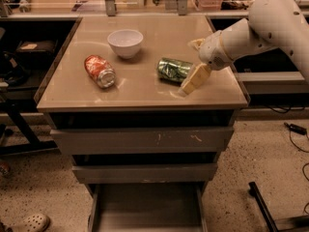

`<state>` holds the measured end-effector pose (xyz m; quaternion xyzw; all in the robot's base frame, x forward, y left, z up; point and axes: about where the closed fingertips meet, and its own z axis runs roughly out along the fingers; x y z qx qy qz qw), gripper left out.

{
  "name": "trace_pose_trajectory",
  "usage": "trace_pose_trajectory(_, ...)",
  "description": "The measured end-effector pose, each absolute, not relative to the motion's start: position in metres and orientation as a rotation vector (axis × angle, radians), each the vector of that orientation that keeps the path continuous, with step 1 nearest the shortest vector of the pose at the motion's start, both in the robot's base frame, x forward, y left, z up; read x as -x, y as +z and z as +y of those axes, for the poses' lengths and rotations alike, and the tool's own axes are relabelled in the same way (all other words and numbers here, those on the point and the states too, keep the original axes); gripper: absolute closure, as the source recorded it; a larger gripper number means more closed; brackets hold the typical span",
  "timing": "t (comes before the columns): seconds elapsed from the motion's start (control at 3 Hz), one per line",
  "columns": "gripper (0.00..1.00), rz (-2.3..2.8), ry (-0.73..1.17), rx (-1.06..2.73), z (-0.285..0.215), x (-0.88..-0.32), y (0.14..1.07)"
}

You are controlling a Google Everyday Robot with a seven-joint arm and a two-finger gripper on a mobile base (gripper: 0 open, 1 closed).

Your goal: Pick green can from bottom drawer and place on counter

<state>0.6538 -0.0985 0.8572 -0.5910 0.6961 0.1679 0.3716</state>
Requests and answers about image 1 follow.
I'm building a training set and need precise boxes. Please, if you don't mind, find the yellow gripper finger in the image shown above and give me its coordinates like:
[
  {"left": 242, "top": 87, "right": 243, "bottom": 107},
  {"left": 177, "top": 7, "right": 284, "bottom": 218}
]
[
  {"left": 188, "top": 39, "right": 205, "bottom": 50},
  {"left": 179, "top": 63, "right": 211, "bottom": 96}
]

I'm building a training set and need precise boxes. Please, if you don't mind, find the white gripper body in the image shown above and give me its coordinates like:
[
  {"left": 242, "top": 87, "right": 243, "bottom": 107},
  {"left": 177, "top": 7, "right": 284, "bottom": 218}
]
[{"left": 198, "top": 30, "right": 233, "bottom": 71}]

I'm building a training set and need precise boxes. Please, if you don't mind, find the green crushed soda can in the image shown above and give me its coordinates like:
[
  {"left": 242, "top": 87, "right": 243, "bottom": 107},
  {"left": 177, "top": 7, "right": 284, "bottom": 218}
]
[{"left": 156, "top": 57, "right": 193, "bottom": 83}]

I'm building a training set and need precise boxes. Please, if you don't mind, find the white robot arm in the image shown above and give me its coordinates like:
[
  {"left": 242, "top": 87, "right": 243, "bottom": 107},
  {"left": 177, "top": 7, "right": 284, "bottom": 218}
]
[{"left": 179, "top": 0, "right": 309, "bottom": 95}]

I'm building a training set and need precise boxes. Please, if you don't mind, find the top grey drawer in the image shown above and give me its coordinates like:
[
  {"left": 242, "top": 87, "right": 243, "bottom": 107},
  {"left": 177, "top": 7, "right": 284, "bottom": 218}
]
[{"left": 51, "top": 127, "right": 234, "bottom": 155}]

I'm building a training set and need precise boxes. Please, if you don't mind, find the grey drawer cabinet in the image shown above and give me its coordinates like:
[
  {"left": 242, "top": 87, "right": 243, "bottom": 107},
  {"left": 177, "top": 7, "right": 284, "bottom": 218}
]
[{"left": 33, "top": 14, "right": 251, "bottom": 232}]

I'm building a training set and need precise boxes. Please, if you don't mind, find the orange soda can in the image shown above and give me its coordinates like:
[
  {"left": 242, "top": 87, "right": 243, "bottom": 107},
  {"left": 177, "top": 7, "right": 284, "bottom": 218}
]
[{"left": 84, "top": 55, "right": 116, "bottom": 89}]

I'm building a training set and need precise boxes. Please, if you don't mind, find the middle grey drawer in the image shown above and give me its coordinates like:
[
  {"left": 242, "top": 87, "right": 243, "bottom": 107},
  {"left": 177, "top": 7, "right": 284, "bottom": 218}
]
[{"left": 72, "top": 163, "right": 217, "bottom": 184}]

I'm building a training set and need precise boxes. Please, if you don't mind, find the bottom open grey drawer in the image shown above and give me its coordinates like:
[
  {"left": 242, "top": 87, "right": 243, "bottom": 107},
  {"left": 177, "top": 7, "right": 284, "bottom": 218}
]
[{"left": 87, "top": 183, "right": 208, "bottom": 232}]

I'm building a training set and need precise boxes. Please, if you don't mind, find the white ceramic bowl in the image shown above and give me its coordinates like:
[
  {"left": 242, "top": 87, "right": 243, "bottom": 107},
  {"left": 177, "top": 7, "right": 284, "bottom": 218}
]
[{"left": 107, "top": 29, "right": 144, "bottom": 59}]

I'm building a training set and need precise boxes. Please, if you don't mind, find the black box on shelf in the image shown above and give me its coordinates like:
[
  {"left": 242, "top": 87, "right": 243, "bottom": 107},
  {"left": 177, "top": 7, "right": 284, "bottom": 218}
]
[{"left": 15, "top": 40, "right": 58, "bottom": 61}]

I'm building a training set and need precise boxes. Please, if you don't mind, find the black metal base bar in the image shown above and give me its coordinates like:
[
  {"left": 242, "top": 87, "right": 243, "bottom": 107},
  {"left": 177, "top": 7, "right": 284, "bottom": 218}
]
[{"left": 249, "top": 182, "right": 309, "bottom": 232}]

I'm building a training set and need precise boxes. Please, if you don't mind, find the white perforated clog shoe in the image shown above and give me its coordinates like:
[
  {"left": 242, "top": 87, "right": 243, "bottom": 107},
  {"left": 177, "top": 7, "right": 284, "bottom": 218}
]
[{"left": 12, "top": 214, "right": 50, "bottom": 232}]

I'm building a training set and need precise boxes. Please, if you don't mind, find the black power adapter with cable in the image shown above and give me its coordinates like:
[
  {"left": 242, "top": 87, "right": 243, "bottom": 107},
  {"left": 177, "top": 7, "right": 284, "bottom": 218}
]
[{"left": 284, "top": 123, "right": 309, "bottom": 153}]

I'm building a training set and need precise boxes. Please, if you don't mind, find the black table leg frame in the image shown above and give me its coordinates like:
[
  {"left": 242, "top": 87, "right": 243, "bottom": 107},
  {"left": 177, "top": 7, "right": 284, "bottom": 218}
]
[{"left": 0, "top": 94, "right": 57, "bottom": 156}]

